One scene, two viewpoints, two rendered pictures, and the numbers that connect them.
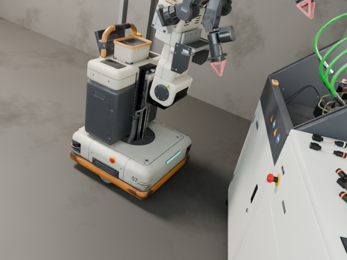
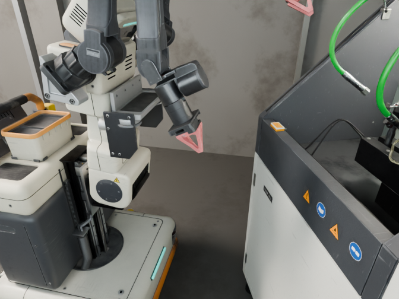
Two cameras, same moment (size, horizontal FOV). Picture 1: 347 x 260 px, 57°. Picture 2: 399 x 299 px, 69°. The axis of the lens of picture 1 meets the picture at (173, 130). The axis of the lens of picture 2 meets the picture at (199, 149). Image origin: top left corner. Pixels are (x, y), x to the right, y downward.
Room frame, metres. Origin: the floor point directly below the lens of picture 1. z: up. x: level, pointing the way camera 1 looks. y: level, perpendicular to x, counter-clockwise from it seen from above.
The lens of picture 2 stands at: (0.84, -0.02, 1.37)
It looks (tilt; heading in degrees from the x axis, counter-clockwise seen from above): 29 degrees down; 347
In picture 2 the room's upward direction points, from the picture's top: straight up
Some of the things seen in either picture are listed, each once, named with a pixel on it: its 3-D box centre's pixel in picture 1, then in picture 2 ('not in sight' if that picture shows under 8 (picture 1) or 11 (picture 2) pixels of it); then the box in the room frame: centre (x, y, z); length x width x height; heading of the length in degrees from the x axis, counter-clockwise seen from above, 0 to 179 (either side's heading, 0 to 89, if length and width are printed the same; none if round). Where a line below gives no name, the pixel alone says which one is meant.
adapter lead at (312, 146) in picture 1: (328, 149); not in sight; (0.98, -0.54, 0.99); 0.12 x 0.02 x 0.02; 78
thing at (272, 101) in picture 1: (274, 114); (304, 183); (1.46, -0.48, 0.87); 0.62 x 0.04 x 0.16; 178
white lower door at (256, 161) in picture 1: (246, 179); (279, 279); (1.47, -0.46, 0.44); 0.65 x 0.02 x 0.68; 178
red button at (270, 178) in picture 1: (272, 178); not in sight; (1.02, -0.41, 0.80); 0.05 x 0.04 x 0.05; 178
